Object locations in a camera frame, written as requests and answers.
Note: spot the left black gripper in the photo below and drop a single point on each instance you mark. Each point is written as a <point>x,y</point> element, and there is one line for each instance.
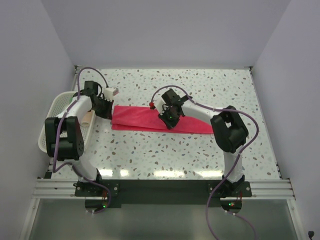
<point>107,113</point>

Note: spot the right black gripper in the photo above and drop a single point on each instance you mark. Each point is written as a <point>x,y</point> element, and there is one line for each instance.
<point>170,124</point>

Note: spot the pink towel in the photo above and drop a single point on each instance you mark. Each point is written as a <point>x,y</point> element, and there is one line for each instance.
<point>143,119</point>

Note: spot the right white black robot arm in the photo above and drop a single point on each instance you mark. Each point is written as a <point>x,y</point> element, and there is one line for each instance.
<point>229,130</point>

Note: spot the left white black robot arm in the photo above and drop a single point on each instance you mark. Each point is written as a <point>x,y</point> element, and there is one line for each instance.
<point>63,135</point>

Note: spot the rolled orange white towel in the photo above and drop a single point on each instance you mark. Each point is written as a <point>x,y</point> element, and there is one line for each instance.
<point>86,120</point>

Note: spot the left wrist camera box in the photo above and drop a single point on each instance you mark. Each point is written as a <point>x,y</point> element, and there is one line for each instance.
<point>109,93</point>

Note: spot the aluminium frame rail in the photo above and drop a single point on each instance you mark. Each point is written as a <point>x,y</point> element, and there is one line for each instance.
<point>280,189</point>

